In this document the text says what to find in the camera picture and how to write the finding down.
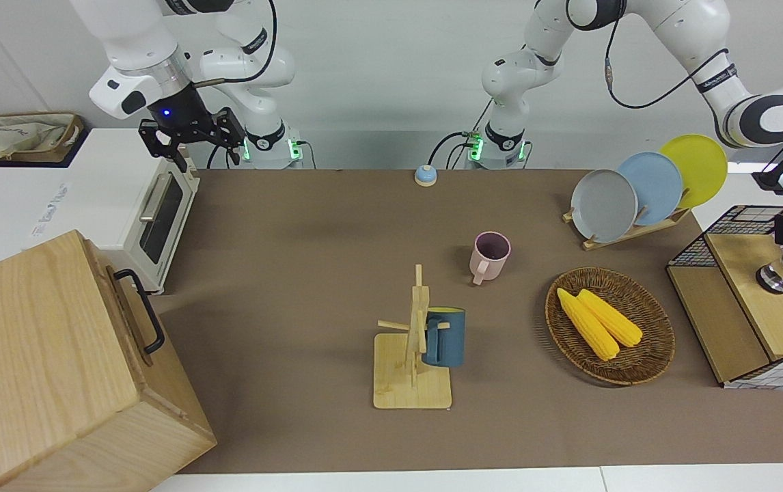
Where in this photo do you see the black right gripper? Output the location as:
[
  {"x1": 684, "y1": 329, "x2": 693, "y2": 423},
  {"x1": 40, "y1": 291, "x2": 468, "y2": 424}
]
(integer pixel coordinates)
[{"x1": 139, "y1": 108, "x2": 246, "y2": 172}]

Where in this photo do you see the white and chrome cup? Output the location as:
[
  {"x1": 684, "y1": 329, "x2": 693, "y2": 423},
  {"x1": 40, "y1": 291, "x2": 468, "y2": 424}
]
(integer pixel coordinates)
[{"x1": 756, "y1": 262, "x2": 783, "y2": 295}]

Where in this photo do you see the pink cup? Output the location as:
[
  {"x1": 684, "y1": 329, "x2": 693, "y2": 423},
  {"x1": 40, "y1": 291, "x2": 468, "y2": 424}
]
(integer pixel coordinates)
[{"x1": 469, "y1": 232, "x2": 512, "y2": 286}]

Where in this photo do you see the white toaster oven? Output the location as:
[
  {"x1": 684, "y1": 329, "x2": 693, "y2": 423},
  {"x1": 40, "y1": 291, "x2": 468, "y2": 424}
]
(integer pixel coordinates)
[{"x1": 19, "y1": 128, "x2": 200, "y2": 296}]

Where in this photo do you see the yellow plate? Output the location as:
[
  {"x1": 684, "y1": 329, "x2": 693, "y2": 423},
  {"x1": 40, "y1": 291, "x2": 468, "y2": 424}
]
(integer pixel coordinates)
[{"x1": 659, "y1": 134, "x2": 728, "y2": 209}]

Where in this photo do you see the black tray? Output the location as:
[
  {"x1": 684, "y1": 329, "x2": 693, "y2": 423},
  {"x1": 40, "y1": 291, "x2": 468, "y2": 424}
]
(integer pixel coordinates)
[{"x1": 0, "y1": 126, "x2": 90, "y2": 169}]

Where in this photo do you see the wooden plate rack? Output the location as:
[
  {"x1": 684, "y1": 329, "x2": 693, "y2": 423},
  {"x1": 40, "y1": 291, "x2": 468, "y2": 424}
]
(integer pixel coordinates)
[{"x1": 562, "y1": 205, "x2": 693, "y2": 251}]

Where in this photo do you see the light blue plate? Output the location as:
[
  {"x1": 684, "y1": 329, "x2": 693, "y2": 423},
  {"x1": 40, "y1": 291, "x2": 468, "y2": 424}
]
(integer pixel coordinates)
[{"x1": 616, "y1": 152, "x2": 684, "y2": 226}]

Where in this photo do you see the beige cloth bag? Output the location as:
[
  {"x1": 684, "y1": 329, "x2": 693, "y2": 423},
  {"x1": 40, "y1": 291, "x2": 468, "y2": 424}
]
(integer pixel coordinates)
[{"x1": 0, "y1": 113, "x2": 85, "y2": 163}]

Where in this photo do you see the round wicker basket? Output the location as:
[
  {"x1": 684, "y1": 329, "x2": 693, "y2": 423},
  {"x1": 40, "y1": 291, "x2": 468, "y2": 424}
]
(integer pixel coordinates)
[{"x1": 545, "y1": 267, "x2": 676, "y2": 385}]

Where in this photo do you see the yellow corn cob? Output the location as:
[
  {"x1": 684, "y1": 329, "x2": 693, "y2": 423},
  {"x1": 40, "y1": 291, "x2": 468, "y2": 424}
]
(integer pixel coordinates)
[
  {"x1": 556, "y1": 288, "x2": 620, "y2": 361},
  {"x1": 577, "y1": 289, "x2": 644, "y2": 348}
]

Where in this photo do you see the gray plate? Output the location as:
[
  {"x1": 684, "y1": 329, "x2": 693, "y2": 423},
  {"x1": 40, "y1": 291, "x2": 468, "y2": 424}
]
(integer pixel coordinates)
[{"x1": 571, "y1": 169, "x2": 638, "y2": 243}]

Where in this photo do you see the brown table mat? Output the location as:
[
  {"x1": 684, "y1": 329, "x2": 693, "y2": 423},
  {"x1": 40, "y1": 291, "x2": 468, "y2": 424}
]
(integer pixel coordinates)
[{"x1": 152, "y1": 169, "x2": 783, "y2": 474}]

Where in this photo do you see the teal mug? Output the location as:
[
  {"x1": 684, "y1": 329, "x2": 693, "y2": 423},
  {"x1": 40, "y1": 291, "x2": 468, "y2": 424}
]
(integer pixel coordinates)
[{"x1": 422, "y1": 307, "x2": 466, "y2": 368}]

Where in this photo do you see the wooden cup stand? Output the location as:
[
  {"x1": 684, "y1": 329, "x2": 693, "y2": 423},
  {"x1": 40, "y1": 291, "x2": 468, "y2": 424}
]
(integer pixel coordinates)
[{"x1": 373, "y1": 264, "x2": 452, "y2": 410}]

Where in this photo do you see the wire shelf with wooden boards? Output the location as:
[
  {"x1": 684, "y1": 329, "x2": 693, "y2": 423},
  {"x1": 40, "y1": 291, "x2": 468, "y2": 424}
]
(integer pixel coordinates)
[{"x1": 666, "y1": 205, "x2": 783, "y2": 390}]

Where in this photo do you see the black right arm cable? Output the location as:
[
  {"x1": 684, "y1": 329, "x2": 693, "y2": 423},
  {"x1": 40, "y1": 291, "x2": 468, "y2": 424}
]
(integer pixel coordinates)
[{"x1": 190, "y1": 0, "x2": 277, "y2": 88}]

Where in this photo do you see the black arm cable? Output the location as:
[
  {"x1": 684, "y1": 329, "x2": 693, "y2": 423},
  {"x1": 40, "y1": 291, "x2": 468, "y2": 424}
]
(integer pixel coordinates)
[
  {"x1": 190, "y1": 0, "x2": 277, "y2": 88},
  {"x1": 602, "y1": 0, "x2": 734, "y2": 110}
]

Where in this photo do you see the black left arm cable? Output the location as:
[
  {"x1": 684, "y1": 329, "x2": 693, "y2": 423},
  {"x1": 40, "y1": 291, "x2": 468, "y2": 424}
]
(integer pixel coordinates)
[{"x1": 602, "y1": 0, "x2": 734, "y2": 110}]

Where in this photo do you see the black base cable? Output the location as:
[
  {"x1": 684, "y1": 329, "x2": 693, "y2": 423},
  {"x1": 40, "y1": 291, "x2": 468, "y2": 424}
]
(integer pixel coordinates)
[{"x1": 429, "y1": 130, "x2": 478, "y2": 169}]

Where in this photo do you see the wooden cabinet with black handle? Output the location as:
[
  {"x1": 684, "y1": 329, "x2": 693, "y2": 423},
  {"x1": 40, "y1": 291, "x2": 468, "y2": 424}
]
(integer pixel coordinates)
[{"x1": 0, "y1": 230, "x2": 217, "y2": 492}]

